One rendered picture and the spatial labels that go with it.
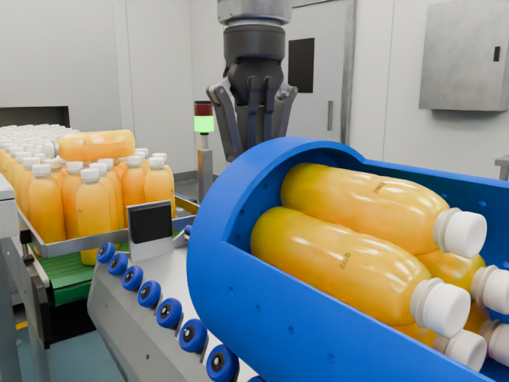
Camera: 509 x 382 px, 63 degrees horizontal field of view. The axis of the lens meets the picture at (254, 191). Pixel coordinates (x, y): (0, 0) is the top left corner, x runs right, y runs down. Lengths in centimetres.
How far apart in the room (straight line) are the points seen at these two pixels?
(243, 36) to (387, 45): 367
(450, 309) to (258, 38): 34
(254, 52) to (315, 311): 30
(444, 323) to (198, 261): 24
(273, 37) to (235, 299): 29
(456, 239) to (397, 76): 372
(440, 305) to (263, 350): 15
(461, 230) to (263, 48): 28
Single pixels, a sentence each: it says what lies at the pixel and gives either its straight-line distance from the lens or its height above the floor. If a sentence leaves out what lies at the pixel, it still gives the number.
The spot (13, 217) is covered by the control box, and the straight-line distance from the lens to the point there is 97.
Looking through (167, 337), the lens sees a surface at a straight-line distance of 67.
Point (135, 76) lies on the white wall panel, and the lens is 565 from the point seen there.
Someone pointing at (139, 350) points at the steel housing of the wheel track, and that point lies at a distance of 75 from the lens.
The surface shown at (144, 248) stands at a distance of 95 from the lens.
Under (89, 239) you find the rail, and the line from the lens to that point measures 98.
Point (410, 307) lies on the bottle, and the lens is 36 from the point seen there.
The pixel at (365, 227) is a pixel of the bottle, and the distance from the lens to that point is 42.
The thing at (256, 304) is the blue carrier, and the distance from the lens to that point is 37.
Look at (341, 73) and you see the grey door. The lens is 432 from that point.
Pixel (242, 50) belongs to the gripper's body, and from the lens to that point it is 50.
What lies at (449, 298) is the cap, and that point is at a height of 114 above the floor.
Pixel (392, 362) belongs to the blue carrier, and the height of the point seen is 113.
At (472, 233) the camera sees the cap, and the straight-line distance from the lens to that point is 39.
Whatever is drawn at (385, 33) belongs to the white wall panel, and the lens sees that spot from 417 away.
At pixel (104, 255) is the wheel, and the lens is 91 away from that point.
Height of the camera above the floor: 129
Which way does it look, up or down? 13 degrees down
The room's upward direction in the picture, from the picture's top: straight up
